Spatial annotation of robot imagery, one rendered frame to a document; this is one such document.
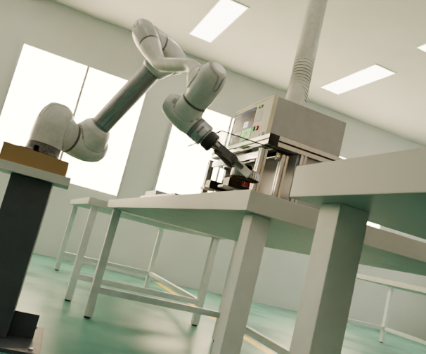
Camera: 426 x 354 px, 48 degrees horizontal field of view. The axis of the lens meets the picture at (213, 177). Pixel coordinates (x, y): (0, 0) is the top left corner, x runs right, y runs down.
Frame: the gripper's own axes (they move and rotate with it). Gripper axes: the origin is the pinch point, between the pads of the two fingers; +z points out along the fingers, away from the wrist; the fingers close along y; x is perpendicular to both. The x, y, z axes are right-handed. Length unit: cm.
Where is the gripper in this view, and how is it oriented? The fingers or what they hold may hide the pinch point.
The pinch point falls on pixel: (244, 174)
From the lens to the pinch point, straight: 180.9
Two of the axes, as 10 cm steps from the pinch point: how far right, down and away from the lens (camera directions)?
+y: -0.1, -1.5, -9.9
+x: 7.0, -7.1, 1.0
